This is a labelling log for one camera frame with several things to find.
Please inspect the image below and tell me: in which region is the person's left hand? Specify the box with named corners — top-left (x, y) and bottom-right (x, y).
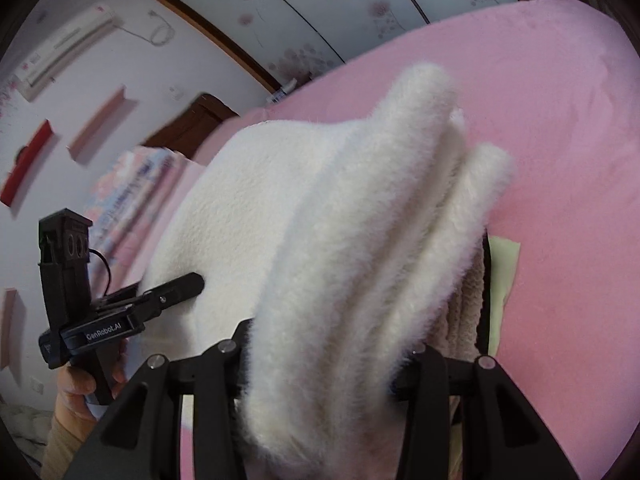
top-left (54, 335), bottom-right (129, 425)

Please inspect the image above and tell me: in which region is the floral sliding-door wardrobe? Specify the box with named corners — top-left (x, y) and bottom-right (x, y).
top-left (140, 0), bottom-right (527, 95)

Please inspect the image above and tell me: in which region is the patterned pink pillow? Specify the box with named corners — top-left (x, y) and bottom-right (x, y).
top-left (87, 145), bottom-right (195, 272)

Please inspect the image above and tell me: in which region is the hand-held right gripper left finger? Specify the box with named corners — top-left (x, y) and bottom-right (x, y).
top-left (62, 317), bottom-right (253, 480)

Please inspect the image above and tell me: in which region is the person's left forearm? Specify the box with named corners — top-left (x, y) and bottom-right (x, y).
top-left (39, 407), bottom-right (98, 480)

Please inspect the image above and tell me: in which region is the pink bed sheet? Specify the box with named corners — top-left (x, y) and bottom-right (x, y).
top-left (177, 0), bottom-right (640, 480)

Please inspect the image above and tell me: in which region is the white crumpled cloth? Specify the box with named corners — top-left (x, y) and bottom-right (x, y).
top-left (0, 400), bottom-right (53, 463)

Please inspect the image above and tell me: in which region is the white coiled wall cable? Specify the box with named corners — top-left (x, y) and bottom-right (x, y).
top-left (120, 7), bottom-right (176, 47)

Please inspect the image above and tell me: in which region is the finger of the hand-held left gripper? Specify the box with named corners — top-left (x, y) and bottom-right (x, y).
top-left (100, 282), bottom-right (142, 306)
top-left (134, 272), bottom-right (206, 322)

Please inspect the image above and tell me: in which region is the white air conditioner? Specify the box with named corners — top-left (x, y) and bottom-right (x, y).
top-left (12, 4), bottom-right (126, 102)

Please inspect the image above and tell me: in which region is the pink wall shelf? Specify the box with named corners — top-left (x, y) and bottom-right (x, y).
top-left (67, 85), bottom-right (139, 164)
top-left (0, 287), bottom-right (27, 386)

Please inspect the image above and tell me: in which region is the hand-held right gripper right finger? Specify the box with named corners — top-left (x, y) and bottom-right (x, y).
top-left (387, 342), bottom-right (581, 480)

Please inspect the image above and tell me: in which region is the beige knit garment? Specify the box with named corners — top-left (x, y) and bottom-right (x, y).
top-left (440, 249), bottom-right (486, 362)

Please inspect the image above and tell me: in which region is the light green cloth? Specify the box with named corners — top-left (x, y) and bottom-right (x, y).
top-left (487, 235), bottom-right (522, 357)

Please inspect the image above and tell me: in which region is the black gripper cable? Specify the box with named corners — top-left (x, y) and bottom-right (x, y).
top-left (87, 247), bottom-right (113, 297)

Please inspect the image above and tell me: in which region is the red wall shelf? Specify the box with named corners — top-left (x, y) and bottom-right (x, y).
top-left (0, 119), bottom-right (64, 207)

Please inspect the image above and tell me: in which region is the brown wooden headboard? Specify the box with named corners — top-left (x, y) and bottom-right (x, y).
top-left (142, 92), bottom-right (242, 167)

